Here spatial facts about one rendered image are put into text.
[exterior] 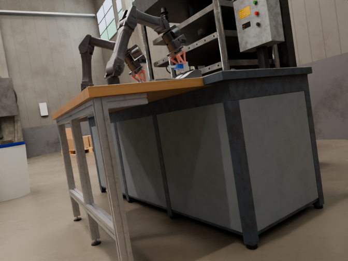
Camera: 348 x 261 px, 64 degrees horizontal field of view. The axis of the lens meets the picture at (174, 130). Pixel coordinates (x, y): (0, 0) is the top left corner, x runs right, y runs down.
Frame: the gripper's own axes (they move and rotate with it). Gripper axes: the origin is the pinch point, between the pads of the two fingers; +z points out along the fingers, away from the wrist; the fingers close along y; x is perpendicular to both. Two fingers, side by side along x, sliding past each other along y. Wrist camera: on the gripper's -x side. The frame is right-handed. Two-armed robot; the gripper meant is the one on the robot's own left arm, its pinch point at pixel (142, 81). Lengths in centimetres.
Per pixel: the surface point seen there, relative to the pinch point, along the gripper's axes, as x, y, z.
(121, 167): 33, 50, 52
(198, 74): -28.3, -18.8, 16.3
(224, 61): -69, -6, 26
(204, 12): -101, 19, -12
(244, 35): -88, -19, 18
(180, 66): -10.0, -31.1, 2.2
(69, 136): -81, 710, 97
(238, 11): -97, -16, 0
